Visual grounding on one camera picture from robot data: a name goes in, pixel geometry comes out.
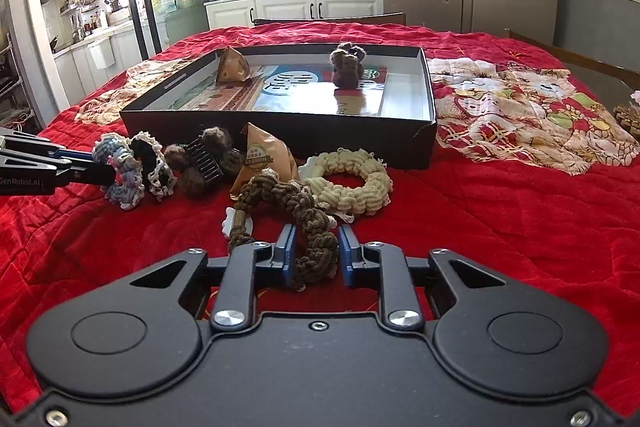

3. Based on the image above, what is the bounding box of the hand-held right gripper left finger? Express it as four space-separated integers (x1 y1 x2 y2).
127 223 299 332

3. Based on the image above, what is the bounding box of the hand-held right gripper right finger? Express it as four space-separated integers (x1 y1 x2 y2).
338 224 508 330

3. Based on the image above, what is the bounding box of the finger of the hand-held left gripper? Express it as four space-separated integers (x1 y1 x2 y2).
47 159 117 188
0 127 73 170

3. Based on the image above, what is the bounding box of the olive brown knitted scrunchie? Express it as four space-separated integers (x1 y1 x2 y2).
222 174 341 293

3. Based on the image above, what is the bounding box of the blue white knitted scrunchie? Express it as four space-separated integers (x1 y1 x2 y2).
92 133 146 210

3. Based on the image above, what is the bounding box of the black scrunchie with lace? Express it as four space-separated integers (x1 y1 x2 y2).
131 132 176 202

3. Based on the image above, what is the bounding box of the cream knitted scrunchie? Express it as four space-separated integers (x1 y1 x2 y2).
299 148 393 224

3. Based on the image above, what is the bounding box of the tan triangular snack packet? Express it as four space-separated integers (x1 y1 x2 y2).
230 122 301 200
216 47 251 85

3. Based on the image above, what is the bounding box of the black cardboard box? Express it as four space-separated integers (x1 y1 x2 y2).
119 44 438 171

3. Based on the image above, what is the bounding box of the brown fuzzy claw clip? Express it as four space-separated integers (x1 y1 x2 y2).
164 127 246 198

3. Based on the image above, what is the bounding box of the metal storage rack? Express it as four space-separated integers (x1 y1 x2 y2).
0 32 36 128

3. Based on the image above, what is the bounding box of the white hanging bin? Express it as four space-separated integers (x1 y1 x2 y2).
87 38 116 70

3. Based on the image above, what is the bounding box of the beige floral cloth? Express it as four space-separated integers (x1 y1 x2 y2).
75 57 221 128

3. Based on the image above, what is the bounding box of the brown crochet hair clip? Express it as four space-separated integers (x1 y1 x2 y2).
330 42 368 90

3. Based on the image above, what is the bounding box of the cat print cloth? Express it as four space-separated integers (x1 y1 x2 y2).
427 57 633 178

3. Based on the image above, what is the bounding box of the dark wooden chair back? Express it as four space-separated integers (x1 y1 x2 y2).
252 12 407 28

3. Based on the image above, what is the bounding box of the white kitchen cabinet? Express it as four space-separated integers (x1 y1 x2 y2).
204 0 385 30

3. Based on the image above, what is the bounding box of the brown woven object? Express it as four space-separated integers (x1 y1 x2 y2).
614 104 640 132

